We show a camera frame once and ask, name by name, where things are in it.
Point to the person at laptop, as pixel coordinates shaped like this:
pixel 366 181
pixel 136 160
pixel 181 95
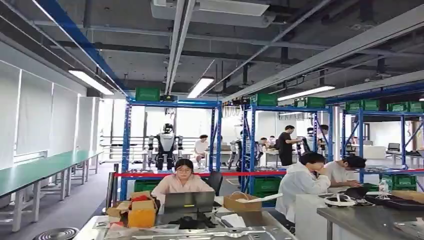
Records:
pixel 180 185

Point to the black tray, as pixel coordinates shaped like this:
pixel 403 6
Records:
pixel 394 202

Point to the black and white humanoid robot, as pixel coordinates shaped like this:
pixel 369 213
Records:
pixel 165 144

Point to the black mesh office chair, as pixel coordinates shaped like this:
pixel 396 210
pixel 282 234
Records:
pixel 393 148

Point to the person in white leaning forward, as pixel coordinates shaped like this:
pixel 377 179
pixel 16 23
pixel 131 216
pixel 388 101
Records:
pixel 298 185

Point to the green plastic crate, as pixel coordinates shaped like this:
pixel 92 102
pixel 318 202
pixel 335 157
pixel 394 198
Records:
pixel 416 106
pixel 267 100
pixel 311 102
pixel 353 105
pixel 397 107
pixel 145 185
pixel 371 105
pixel 147 94
pixel 404 182
pixel 266 185

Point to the seated person in white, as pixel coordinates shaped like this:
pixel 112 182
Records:
pixel 199 147

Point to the red barrier tape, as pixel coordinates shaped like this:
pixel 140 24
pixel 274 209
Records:
pixel 238 173

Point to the black barrier post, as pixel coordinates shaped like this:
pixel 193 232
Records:
pixel 110 188

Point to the long flat metal part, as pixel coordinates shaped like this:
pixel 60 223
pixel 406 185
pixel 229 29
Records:
pixel 198 234

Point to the yellow box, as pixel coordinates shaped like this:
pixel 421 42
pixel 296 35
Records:
pixel 141 217

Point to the black ribbed coil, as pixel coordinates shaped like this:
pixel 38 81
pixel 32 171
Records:
pixel 56 234

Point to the black bag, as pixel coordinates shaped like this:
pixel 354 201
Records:
pixel 190 222

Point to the white cabinet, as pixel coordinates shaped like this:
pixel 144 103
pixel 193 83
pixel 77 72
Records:
pixel 308 218

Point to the long green-topped table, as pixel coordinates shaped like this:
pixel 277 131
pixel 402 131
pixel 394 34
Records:
pixel 30 170

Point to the grey humanoid robot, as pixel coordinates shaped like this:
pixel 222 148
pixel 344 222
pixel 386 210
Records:
pixel 234 152

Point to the steel bench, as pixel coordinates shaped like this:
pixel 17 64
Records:
pixel 367 222

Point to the white ceiling air unit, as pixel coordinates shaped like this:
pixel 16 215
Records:
pixel 232 13

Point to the open brown cardboard box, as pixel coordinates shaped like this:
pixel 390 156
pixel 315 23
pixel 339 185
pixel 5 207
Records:
pixel 117 210

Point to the person in white looking down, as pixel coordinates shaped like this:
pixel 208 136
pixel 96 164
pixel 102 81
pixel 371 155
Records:
pixel 338 175

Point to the blue steel rack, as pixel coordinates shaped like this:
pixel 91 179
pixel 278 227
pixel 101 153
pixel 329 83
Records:
pixel 360 139
pixel 125 142
pixel 252 145

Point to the white headset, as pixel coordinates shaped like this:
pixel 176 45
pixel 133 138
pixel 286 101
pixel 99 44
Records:
pixel 339 200

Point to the standing person in black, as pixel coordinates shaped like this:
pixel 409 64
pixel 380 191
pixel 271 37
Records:
pixel 285 149

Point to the white paper stack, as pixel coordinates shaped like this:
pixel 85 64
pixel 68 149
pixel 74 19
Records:
pixel 233 221

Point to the clear plastic bottle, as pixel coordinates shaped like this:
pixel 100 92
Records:
pixel 383 188

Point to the grey laptop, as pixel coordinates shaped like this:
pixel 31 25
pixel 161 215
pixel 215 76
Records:
pixel 189 201

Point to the ceiling strip light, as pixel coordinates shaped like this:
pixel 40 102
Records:
pixel 90 82
pixel 306 93
pixel 200 87

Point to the blue ceiling beam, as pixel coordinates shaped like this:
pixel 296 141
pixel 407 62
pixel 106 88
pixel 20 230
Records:
pixel 79 41

